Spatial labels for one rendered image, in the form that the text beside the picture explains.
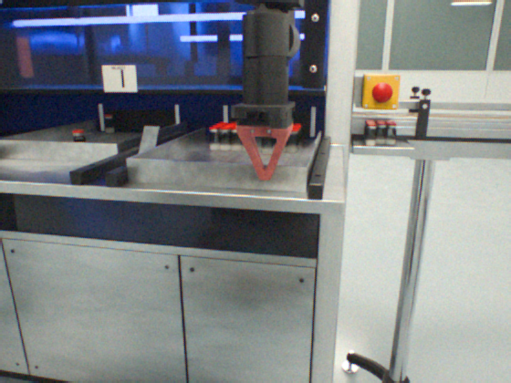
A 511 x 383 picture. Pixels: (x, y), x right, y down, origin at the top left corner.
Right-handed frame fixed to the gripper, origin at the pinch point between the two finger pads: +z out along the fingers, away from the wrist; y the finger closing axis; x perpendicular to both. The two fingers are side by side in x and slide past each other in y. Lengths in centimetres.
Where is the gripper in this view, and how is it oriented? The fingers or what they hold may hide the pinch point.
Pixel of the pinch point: (265, 173)
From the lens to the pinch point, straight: 53.3
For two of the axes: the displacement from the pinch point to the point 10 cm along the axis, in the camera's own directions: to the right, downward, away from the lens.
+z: 0.0, 9.6, 2.9
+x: -9.8, -0.6, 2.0
